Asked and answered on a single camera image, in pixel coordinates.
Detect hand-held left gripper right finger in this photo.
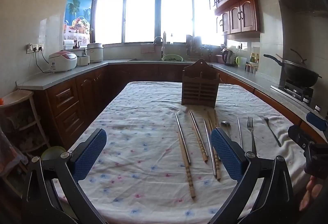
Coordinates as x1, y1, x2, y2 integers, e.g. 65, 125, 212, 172
210, 127, 294, 224

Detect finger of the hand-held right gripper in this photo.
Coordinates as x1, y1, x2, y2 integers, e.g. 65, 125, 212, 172
288, 125, 315, 150
306, 112, 328, 135

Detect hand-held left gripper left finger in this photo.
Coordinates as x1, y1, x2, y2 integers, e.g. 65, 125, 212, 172
22, 128, 113, 224

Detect long metal spoon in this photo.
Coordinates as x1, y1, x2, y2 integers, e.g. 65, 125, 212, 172
261, 117, 282, 148

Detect short metal spoon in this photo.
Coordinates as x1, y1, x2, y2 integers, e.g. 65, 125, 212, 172
221, 121, 232, 140

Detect metal fork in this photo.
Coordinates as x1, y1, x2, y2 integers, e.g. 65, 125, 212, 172
247, 117, 257, 155

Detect wooden slatted utensil holder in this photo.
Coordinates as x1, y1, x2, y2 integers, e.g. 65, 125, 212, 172
181, 59, 220, 107

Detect person's right hand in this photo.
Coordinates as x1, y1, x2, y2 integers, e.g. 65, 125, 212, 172
299, 175, 325, 212

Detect gas stove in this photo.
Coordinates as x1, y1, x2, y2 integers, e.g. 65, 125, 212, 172
271, 79, 314, 108

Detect pale green plastic bowl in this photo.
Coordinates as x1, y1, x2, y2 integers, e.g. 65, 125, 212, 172
41, 146, 68, 160

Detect black wok with lid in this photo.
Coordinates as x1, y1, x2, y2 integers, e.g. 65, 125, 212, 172
263, 49, 322, 87

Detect wooden base cabinets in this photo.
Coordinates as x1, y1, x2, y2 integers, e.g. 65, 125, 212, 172
33, 64, 326, 153

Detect white floral tablecloth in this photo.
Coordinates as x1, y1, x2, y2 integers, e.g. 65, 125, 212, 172
52, 81, 308, 224

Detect grey kitchen countertop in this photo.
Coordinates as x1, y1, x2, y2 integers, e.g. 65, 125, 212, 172
17, 59, 328, 137

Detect small white appliance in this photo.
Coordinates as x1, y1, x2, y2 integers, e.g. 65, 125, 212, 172
76, 54, 91, 66

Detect white and pink rice cooker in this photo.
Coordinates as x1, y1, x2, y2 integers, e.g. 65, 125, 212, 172
48, 51, 78, 72

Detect electric kettle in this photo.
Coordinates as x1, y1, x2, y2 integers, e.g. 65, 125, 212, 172
222, 48, 236, 67

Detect tall white rice cooker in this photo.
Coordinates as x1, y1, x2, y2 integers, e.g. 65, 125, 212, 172
86, 43, 104, 63

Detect green colander basin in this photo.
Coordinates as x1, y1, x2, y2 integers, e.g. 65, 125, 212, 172
162, 54, 183, 62

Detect dish drying rack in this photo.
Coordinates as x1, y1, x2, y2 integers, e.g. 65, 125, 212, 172
186, 34, 203, 55

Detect chrome kitchen faucet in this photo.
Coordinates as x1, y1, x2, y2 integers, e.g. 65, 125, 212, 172
153, 36, 166, 61

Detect kitchen window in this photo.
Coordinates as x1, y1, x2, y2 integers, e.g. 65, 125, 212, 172
91, 0, 226, 45

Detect black power cable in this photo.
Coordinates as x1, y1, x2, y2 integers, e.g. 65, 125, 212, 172
33, 50, 51, 74

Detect white wall power outlet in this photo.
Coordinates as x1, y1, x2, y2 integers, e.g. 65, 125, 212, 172
26, 43, 44, 53

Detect tropical fruit wall poster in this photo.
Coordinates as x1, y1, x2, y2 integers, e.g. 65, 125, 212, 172
63, 0, 93, 43

